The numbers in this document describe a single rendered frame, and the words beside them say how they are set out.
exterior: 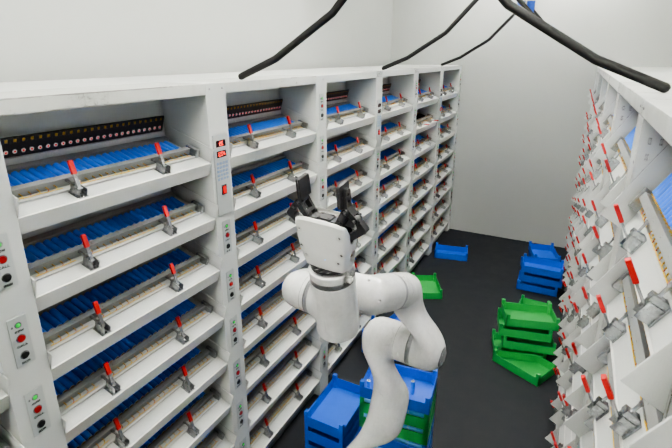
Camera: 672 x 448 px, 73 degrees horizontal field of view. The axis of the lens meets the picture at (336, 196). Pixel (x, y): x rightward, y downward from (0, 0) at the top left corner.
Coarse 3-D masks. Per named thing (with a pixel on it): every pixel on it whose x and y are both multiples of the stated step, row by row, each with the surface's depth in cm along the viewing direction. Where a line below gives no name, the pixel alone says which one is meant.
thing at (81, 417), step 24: (216, 312) 168; (168, 336) 152; (192, 336) 155; (144, 360) 141; (168, 360) 145; (96, 384) 130; (120, 384) 132; (144, 384) 139; (96, 408) 124; (72, 432) 118
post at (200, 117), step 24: (192, 96) 146; (216, 96) 148; (168, 120) 154; (192, 120) 149; (216, 120) 149; (216, 192) 154; (216, 216) 155; (216, 240) 158; (216, 288) 165; (240, 312) 175; (216, 336) 172; (240, 336) 177; (240, 360) 180; (240, 432) 187
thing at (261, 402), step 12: (300, 348) 238; (312, 348) 243; (288, 360) 228; (300, 360) 233; (312, 360) 240; (276, 372) 219; (288, 372) 224; (300, 372) 228; (264, 384) 205; (276, 384) 216; (288, 384) 218; (252, 396) 203; (264, 396) 205; (276, 396) 210; (252, 408) 201; (264, 408) 202; (252, 420) 196
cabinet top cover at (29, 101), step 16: (192, 80) 162; (208, 80) 162; (224, 80) 162; (240, 80) 162; (256, 80) 165; (272, 80) 173; (288, 80) 183; (304, 80) 194; (0, 96) 97; (16, 96) 97; (32, 96) 98; (48, 96) 101; (64, 96) 104; (80, 96) 107; (96, 96) 111; (112, 96) 114; (128, 96) 119; (144, 96) 123; (160, 96) 128; (176, 96) 133; (0, 112) 93; (16, 112) 95; (32, 112) 98
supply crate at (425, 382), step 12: (408, 372) 207; (420, 372) 205; (360, 384) 194; (372, 384) 203; (408, 384) 203; (420, 384) 203; (432, 384) 202; (360, 396) 196; (420, 396) 196; (432, 396) 191; (408, 408) 189; (420, 408) 187
